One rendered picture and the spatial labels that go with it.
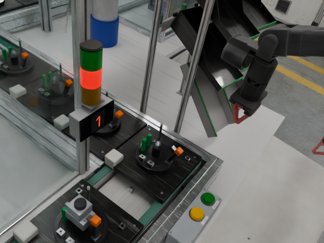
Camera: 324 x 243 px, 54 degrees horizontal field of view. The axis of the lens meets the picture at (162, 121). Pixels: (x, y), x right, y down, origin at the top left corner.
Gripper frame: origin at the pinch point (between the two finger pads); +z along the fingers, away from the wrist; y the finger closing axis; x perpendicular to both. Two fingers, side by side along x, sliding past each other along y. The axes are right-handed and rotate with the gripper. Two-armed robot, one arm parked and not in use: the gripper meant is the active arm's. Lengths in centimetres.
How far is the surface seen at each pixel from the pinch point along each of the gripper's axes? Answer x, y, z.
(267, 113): 0, -65, 38
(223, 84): -12.9, -19.2, 4.6
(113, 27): -91, -53, 29
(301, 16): -57, -404, 101
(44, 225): -26, 45, 28
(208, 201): 4.0, 7.9, 26.4
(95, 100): -28.4, 25.1, -3.0
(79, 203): -18.3, 39.5, 14.8
